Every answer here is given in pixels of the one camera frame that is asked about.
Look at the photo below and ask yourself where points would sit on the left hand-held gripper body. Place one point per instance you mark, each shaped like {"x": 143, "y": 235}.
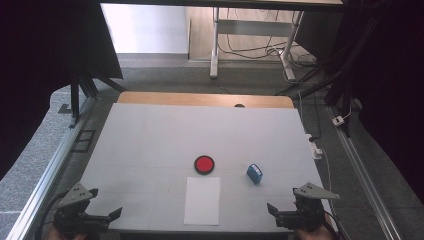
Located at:
{"x": 75, "y": 213}

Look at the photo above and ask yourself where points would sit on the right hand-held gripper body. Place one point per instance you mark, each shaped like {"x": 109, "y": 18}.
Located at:
{"x": 305, "y": 210}

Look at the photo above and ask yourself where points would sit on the blue stamp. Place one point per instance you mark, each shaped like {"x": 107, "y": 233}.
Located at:
{"x": 255, "y": 174}

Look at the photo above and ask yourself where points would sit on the round red ink pad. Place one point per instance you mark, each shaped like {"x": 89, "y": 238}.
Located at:
{"x": 204, "y": 164}

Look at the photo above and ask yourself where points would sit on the person's right hand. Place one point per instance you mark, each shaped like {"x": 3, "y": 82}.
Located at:
{"x": 315, "y": 235}

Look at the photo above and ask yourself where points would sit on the person's left hand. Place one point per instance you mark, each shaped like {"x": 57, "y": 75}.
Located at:
{"x": 53, "y": 235}

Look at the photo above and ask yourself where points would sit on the white paper sheet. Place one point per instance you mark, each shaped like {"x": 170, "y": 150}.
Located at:
{"x": 202, "y": 201}

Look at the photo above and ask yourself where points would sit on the small white adapter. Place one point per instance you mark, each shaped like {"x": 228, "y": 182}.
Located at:
{"x": 338, "y": 120}

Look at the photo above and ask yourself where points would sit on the white table mat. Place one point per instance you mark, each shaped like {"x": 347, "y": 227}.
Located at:
{"x": 173, "y": 140}

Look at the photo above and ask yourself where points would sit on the black metal stand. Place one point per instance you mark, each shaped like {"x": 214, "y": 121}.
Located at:
{"x": 75, "y": 96}

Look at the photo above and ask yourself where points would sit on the black curtain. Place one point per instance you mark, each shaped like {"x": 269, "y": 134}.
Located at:
{"x": 43, "y": 50}
{"x": 386, "y": 66}

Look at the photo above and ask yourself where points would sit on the aluminium rail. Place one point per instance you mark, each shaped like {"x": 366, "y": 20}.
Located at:
{"x": 363, "y": 186}
{"x": 50, "y": 170}

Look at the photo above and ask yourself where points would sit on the white metal desk frame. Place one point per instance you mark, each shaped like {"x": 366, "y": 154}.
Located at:
{"x": 214, "y": 43}

